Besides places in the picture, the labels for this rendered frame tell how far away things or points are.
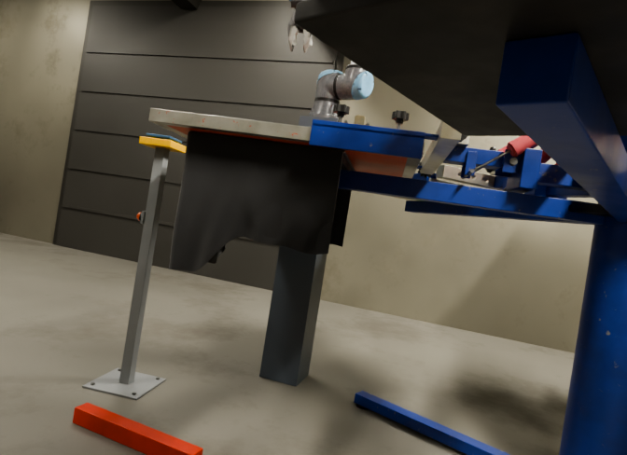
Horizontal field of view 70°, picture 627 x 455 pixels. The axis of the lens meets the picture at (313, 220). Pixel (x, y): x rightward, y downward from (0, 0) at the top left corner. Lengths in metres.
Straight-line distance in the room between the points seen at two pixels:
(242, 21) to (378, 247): 2.68
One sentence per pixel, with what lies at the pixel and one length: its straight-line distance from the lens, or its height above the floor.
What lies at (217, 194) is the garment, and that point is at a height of 0.77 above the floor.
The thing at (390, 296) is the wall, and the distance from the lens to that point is 4.17.
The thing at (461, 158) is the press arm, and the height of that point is 1.00.
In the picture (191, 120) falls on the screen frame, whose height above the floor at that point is 0.97.
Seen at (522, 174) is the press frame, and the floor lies 0.97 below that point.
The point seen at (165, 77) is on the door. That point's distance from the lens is 5.29.
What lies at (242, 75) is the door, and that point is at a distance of 4.82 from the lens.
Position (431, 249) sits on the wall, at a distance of 4.11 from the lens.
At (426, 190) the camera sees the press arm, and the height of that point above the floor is 0.89.
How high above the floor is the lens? 0.74
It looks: level
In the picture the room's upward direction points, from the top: 9 degrees clockwise
